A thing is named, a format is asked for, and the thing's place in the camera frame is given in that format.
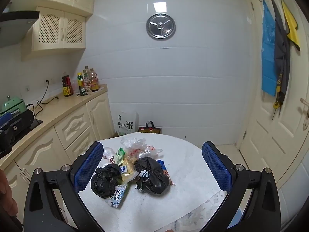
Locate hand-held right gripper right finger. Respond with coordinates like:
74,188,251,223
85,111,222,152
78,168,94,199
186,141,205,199
202,141,289,232

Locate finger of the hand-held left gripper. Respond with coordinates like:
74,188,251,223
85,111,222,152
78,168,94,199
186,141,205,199
0,109,35,137

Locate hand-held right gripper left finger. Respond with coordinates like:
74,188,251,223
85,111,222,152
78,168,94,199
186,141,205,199
24,141,107,232

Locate small black plastic bag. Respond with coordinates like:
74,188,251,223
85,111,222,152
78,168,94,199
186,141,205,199
91,164,123,199

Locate small clear wrapper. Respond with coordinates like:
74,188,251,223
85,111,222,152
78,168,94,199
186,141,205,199
103,147,116,165

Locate green wrapper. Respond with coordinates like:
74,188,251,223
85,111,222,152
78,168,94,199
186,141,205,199
115,147,126,166

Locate blue white wrapper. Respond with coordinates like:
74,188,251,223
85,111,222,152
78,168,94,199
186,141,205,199
109,184,128,208

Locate yellow cloth bundle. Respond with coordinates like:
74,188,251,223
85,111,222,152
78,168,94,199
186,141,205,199
121,156,139,184

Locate blue red snack wrapper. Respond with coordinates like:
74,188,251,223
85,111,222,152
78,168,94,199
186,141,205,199
157,159,175,186

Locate clear plastic bag red print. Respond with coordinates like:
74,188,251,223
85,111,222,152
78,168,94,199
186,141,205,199
120,137,163,162

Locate blue plastic bin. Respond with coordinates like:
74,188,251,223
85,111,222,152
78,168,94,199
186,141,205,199
229,209,242,229

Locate large black plastic bag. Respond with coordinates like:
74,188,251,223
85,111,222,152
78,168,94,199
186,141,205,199
134,157,170,196

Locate person's left hand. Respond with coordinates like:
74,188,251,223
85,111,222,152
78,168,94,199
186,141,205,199
0,169,18,217

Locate black cooktop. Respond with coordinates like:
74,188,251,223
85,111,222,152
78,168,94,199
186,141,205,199
29,118,43,130

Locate green electric pot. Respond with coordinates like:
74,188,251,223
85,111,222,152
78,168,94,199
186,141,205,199
0,96,23,115

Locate white towel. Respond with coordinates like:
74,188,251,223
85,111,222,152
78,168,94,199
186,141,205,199
77,132,227,225

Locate cream base cabinet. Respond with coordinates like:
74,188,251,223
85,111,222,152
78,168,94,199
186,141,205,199
0,84,114,223

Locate round table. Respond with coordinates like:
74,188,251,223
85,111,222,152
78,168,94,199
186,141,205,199
65,132,242,232

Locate white rice bag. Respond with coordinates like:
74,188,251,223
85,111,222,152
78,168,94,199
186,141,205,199
117,111,137,136

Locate cream panel door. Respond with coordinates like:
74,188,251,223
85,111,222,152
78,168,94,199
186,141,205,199
237,0,309,191

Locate dark soy sauce bottle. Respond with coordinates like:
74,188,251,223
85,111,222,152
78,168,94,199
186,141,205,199
62,72,73,98

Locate grey range hood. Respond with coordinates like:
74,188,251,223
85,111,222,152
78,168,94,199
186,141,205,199
0,11,40,49

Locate cream lattice-door cabinet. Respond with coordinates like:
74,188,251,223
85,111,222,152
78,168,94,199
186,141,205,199
20,7,87,61

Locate blue plastic apron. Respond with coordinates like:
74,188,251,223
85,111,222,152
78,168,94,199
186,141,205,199
261,0,277,96

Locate grey hanging cloth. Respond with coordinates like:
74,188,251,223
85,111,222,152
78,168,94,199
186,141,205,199
270,0,291,120

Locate yellow hanging cloth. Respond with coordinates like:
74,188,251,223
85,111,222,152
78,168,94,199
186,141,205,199
281,0,301,51

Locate black power cable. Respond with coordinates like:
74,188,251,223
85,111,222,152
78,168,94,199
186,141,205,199
30,80,59,116

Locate brown gift bag black handles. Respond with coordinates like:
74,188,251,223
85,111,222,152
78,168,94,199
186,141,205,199
138,121,162,134

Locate cream door handle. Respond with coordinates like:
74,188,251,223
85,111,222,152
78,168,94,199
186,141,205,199
300,98,309,119

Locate round metal wall cover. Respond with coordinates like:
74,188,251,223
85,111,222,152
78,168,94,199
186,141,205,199
146,13,176,40

